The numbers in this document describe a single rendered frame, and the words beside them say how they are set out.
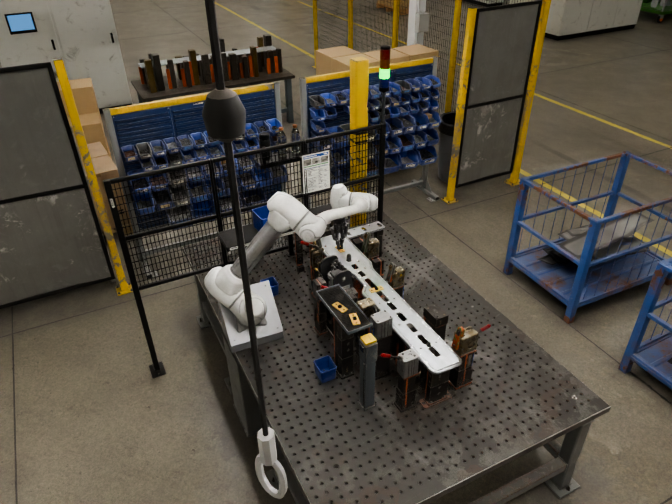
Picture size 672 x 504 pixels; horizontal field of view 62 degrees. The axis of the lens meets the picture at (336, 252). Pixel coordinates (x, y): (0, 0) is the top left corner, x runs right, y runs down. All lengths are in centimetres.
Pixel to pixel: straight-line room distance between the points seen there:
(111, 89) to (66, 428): 631
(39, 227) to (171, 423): 189
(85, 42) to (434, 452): 787
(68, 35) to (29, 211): 487
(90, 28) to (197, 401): 648
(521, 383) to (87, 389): 294
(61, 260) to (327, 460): 305
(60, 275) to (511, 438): 372
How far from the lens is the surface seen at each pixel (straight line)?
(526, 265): 513
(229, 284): 309
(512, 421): 307
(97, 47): 939
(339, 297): 294
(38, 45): 934
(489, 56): 596
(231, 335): 333
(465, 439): 295
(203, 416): 401
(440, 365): 284
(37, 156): 465
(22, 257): 502
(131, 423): 411
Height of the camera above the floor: 299
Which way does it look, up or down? 34 degrees down
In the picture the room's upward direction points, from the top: 1 degrees counter-clockwise
